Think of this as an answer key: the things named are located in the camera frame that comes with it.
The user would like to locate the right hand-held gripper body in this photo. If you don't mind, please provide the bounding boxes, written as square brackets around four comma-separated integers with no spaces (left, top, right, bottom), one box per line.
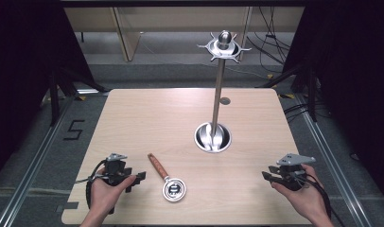
[275,152,317,192]

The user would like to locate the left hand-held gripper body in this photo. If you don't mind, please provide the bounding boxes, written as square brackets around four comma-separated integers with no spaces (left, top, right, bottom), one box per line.
[101,152,137,187]

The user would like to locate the person's left hand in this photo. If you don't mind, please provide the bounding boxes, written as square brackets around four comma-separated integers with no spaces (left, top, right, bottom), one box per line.
[89,167,138,219]

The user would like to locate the person's right hand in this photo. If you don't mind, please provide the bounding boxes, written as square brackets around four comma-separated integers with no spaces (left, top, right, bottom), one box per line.
[271,164,327,219]

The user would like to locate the metal utensil rack stand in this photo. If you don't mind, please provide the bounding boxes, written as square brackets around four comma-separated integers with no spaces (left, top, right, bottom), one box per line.
[193,29,253,154]

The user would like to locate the black tripod stand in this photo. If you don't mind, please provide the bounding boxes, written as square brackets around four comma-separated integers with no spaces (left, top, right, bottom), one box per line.
[42,67,110,128]
[255,62,326,123]

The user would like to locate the black curtain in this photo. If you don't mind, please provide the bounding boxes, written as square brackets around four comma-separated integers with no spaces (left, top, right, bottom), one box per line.
[0,0,101,185]
[282,0,384,200]

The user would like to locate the light wooden cabinet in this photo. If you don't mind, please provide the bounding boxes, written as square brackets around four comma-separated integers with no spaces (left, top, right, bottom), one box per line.
[63,7,305,62]

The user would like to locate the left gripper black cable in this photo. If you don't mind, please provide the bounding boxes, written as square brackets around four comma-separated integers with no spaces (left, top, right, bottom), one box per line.
[75,159,116,216]

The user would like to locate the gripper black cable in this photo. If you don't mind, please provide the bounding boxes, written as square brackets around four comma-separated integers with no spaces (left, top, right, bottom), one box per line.
[292,172,346,227]
[75,159,116,216]

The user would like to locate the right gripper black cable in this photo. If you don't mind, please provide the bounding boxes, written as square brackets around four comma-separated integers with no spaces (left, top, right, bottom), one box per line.
[292,172,346,227]

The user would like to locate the wooden-handled metal ladle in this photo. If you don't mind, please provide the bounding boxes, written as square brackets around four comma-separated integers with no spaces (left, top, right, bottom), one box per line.
[147,152,187,203]

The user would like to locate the metal floor rail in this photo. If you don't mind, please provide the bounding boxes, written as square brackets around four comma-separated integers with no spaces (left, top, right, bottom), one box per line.
[294,94,375,227]
[0,97,75,227]

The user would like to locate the black floor cables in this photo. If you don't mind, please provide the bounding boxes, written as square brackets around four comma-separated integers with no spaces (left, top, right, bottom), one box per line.
[246,6,292,79]

